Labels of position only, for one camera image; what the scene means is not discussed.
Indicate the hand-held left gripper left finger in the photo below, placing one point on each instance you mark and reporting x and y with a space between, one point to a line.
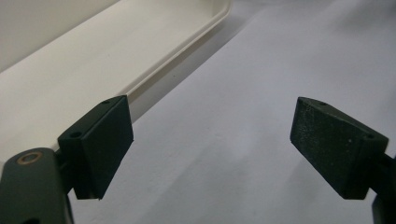
99 146

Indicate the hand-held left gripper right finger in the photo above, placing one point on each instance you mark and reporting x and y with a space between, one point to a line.
336 146

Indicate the white plastic tray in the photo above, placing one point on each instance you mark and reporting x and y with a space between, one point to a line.
93 62

